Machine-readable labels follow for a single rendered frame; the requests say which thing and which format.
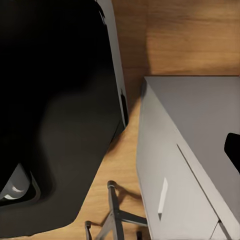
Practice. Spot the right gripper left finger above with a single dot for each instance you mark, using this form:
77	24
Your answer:
12	149

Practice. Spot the taboret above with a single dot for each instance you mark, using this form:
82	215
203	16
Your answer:
115	219

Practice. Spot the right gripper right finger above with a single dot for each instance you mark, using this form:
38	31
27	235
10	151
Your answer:
232	149

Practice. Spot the desk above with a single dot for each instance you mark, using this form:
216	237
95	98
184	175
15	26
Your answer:
189	186

